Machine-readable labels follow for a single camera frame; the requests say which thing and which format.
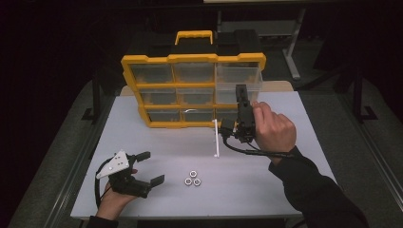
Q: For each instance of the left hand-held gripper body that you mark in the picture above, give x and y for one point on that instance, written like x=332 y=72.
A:
x=123 y=182

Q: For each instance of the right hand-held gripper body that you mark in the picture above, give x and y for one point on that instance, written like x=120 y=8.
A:
x=245 y=122

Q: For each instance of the large clear plastic drawer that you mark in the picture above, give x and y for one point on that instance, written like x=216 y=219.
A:
x=228 y=79

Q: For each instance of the yellow drawer organizer cabinet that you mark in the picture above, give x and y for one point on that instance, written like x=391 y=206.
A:
x=193 y=58

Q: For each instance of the person's left hand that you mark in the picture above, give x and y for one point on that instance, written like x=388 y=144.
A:
x=112 y=202

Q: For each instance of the person's right hand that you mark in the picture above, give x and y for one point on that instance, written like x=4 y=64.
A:
x=275 y=133

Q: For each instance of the black metal stand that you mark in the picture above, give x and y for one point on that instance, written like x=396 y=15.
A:
x=358 y=95
x=96 y=98

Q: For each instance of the aluminium frame rail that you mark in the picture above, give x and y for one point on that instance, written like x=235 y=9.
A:
x=380 y=161
x=67 y=190

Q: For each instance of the grey metal desk frame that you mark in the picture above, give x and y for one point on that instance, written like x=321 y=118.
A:
x=296 y=34

